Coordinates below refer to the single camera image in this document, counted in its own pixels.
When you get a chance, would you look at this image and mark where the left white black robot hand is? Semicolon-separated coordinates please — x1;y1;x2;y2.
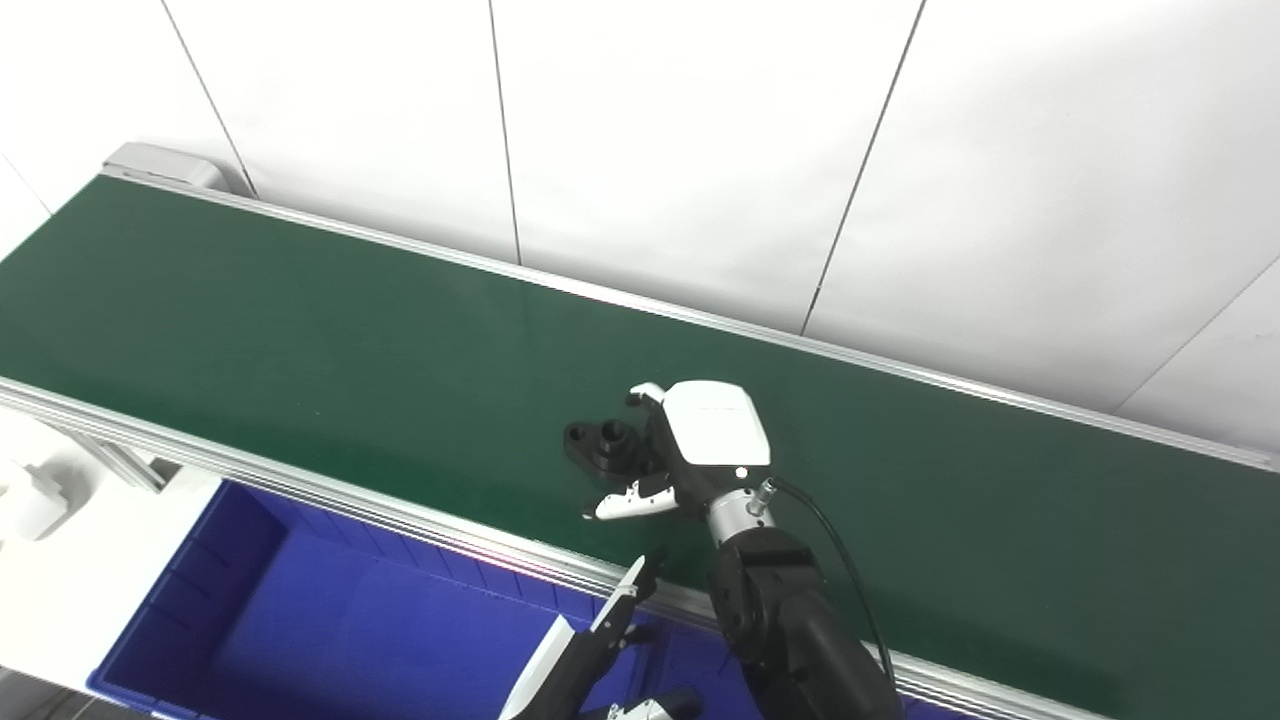
498;555;703;720

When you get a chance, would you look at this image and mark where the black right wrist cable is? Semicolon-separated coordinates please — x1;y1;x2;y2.
748;477;899;703

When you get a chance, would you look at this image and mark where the black plastic part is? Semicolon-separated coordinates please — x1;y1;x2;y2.
563;419;647;477

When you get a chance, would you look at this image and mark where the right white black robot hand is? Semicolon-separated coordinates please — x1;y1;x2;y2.
583;379;774;524

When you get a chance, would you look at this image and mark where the white device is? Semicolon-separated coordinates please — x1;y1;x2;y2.
0;458;74;542

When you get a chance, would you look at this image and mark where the green conveyor belt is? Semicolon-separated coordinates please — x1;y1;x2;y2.
0;175;1280;720
0;141;1280;720

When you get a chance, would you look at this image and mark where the blue plastic bin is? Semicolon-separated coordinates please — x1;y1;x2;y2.
88;479;753;720

